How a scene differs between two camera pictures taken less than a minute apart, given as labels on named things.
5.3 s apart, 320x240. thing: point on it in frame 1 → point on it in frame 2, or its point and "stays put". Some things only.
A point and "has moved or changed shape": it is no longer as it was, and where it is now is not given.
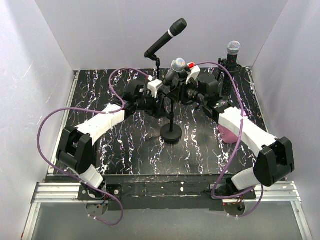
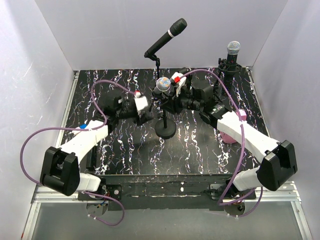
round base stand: (171, 133) has moved or changed shape
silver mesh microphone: (233, 48) stays put
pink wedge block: (227, 136) stays put
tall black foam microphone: (178, 27) stays put
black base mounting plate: (165, 192) stays put
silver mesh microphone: (177, 65) has moved or changed shape
